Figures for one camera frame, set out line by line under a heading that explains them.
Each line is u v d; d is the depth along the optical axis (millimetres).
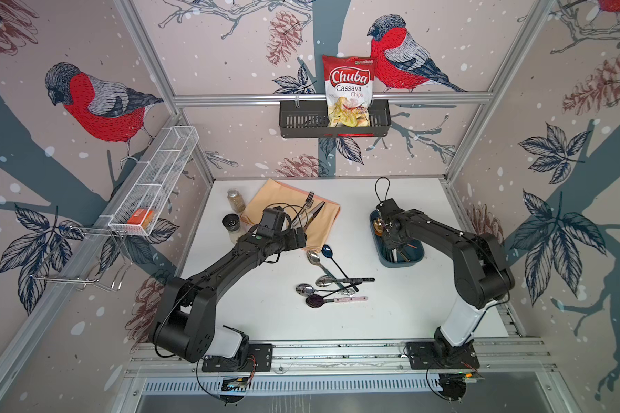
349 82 816
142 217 637
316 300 814
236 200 1039
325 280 901
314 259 934
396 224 698
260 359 733
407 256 936
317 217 1070
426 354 716
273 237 679
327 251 951
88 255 570
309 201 1106
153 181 788
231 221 919
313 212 1076
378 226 944
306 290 846
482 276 483
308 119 949
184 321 420
